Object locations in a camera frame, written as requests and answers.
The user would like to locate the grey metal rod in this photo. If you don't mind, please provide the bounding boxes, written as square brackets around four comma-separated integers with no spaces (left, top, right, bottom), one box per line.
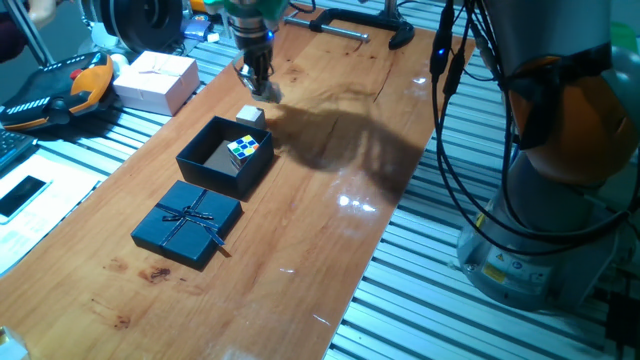
[3,0,57,67]

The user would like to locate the black metal screw clamp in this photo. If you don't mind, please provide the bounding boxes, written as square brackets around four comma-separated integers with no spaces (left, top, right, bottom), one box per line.
[283,5,416,51]

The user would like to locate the glossy wooden board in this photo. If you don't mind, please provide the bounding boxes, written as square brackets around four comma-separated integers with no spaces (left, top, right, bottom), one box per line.
[0,7,476,360]

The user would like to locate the dark blue gift box base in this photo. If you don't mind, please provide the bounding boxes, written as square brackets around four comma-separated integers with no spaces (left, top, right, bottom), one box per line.
[175,115,275,200]

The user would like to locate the small purple object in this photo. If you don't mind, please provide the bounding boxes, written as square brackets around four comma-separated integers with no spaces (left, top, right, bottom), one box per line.
[182,17,212,42]

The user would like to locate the green cloth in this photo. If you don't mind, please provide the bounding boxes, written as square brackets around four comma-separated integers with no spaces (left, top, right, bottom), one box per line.
[609,20,640,56]

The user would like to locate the pale pink gift box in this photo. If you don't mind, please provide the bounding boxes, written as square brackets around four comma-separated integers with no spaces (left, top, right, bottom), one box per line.
[112,49,201,117]

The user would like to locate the black filament spool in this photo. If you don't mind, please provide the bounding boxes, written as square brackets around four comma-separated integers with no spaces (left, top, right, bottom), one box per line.
[99,0,184,54]

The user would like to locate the white smartphone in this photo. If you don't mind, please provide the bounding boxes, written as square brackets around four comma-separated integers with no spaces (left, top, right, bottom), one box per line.
[0,174,53,226]

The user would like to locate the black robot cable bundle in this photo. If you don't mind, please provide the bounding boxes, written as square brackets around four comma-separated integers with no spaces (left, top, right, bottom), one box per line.
[287,0,640,259]

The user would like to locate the small Rubik's cube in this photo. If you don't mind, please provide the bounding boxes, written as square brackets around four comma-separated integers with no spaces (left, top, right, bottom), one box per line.
[227,133,262,170]

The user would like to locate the blue gift box lid ribbon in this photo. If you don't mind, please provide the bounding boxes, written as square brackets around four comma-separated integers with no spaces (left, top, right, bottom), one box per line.
[130,179,244,272]

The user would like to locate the person bare forearm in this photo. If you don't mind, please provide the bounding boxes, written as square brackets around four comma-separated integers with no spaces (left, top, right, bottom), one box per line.
[27,0,59,29]

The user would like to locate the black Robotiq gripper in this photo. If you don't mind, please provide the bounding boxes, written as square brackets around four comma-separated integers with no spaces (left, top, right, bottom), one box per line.
[232,33,277,99]

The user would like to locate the black orange teach pendant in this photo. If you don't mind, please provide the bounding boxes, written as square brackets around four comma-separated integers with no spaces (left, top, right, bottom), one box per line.
[0,51,117,133]

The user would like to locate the black computer keyboard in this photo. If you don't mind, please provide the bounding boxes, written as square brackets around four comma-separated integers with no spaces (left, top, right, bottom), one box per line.
[0,127,38,174]

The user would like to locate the small white bottle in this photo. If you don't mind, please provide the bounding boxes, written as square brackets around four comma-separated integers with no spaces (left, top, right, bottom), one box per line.
[108,51,131,77]

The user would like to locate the pale wooden cube block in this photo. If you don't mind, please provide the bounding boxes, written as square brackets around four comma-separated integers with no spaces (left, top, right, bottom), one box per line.
[235,104,268,131]

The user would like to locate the large white paper sheet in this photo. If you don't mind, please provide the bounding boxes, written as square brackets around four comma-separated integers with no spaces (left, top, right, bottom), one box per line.
[0,149,105,277]

